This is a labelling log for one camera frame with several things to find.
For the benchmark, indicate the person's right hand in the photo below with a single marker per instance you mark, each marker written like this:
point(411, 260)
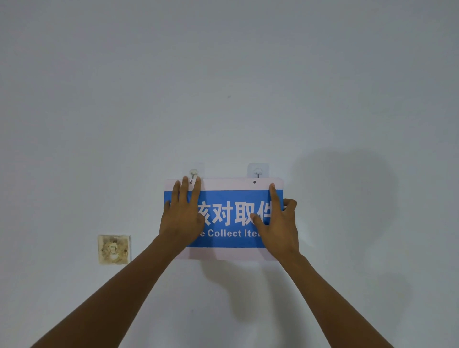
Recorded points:
point(281, 233)

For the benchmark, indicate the person's left hand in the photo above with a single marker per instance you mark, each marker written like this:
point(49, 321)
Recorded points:
point(181, 224)

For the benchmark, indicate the person's left little finger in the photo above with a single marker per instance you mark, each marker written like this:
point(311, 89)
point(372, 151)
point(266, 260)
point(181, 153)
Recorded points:
point(166, 209)

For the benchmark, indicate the person's right thumb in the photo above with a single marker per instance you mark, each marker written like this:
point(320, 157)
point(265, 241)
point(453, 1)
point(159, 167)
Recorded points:
point(259, 222)

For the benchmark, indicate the person's left thumb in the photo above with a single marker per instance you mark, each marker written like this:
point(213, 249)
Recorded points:
point(201, 222)

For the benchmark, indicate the person's left middle finger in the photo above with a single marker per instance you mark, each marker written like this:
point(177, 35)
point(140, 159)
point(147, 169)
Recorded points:
point(184, 190)

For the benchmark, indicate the blue and white sign board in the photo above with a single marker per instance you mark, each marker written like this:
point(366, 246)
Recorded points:
point(229, 215)

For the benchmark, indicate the person's left forearm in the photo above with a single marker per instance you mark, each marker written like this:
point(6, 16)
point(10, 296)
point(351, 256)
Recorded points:
point(118, 294)

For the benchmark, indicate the person's right forearm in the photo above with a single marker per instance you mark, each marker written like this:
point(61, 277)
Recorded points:
point(330, 304)

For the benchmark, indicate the clear adhesive wall hook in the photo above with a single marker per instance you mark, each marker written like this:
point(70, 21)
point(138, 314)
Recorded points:
point(193, 173)
point(258, 170)

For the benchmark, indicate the dirty white wall socket plate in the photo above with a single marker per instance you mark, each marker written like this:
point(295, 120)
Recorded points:
point(114, 250)

